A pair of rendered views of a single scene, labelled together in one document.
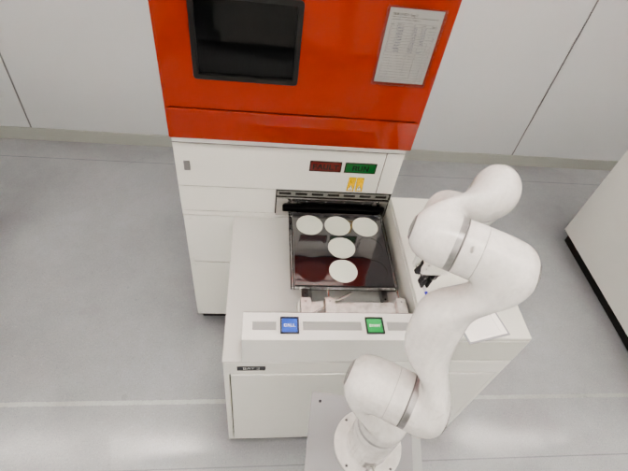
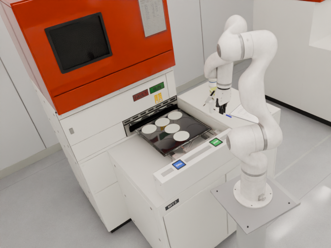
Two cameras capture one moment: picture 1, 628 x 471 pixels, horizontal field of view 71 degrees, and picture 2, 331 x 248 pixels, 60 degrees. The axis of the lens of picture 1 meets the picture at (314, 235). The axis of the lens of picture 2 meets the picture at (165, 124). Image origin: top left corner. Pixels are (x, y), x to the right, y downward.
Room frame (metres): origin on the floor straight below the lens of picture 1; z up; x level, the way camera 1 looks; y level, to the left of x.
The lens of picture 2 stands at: (-0.36, 0.39, 2.01)
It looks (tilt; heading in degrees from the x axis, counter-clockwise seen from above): 35 degrees down; 342
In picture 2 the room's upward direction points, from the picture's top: 10 degrees counter-clockwise
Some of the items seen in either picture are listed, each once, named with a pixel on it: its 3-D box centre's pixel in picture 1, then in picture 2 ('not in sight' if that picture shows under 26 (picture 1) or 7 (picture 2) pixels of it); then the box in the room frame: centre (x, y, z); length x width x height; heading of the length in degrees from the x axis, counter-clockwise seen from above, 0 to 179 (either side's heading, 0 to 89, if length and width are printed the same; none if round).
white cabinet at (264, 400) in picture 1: (342, 338); (197, 182); (0.99, -0.20, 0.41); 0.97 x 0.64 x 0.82; 101
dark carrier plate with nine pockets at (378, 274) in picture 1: (340, 248); (171, 129); (1.08, -0.10, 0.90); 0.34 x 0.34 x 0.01; 11
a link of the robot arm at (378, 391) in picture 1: (379, 399); (247, 149); (0.43, -0.21, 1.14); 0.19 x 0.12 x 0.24; 72
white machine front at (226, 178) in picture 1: (289, 179); (125, 112); (1.26, 0.13, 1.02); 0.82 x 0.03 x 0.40; 101
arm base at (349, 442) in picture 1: (374, 435); (252, 180); (0.42, -0.25, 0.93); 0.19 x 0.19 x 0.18
